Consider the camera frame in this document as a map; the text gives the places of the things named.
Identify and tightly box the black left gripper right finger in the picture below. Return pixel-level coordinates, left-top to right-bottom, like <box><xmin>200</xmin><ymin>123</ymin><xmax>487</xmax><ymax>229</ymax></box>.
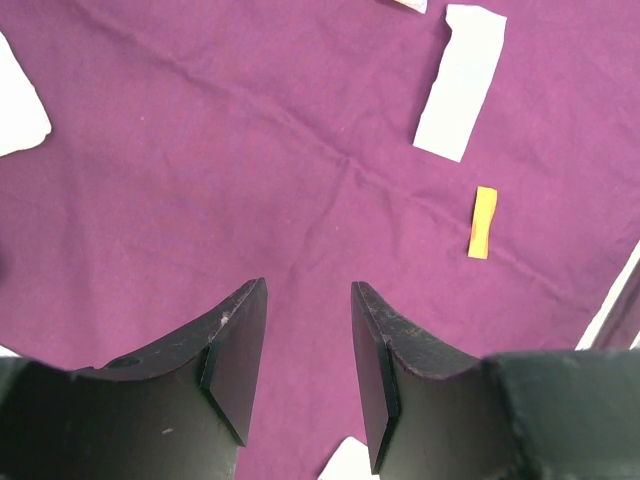
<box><xmin>351</xmin><ymin>282</ymin><xmax>639</xmax><ymax>479</ymax></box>

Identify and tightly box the purple cloth mat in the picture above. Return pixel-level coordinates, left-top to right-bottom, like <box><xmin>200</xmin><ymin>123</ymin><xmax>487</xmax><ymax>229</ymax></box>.
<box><xmin>1</xmin><ymin>1</ymin><xmax>639</xmax><ymax>479</ymax></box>

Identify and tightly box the stainless steel tray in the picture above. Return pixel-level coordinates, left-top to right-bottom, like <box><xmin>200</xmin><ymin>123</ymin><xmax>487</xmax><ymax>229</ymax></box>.
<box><xmin>575</xmin><ymin>243</ymin><xmax>639</xmax><ymax>350</ymax></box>

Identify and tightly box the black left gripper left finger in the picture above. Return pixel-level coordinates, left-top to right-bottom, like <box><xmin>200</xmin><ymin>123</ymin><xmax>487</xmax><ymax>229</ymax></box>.
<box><xmin>1</xmin><ymin>279</ymin><xmax>268</xmax><ymax>479</ymax></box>

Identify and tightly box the white gauze pad upper left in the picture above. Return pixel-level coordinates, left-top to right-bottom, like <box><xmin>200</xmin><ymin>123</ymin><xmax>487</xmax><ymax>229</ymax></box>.
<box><xmin>0</xmin><ymin>35</ymin><xmax>52</xmax><ymax>156</ymax></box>

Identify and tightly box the white gauze pad right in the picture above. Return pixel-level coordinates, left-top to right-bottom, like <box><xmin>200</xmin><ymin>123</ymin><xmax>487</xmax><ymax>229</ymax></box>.
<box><xmin>318</xmin><ymin>436</ymin><xmax>378</xmax><ymax>480</ymax></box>

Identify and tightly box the white gauze pad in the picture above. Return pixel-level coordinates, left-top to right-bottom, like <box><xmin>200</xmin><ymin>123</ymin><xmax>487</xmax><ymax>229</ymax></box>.
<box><xmin>318</xmin><ymin>436</ymin><xmax>378</xmax><ymax>480</ymax></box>
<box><xmin>0</xmin><ymin>35</ymin><xmax>52</xmax><ymax>156</ymax></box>

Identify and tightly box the green gauze bag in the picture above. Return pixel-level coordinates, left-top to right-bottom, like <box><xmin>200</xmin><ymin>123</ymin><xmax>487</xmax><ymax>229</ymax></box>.
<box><xmin>394</xmin><ymin>0</ymin><xmax>428</xmax><ymax>14</ymax></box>

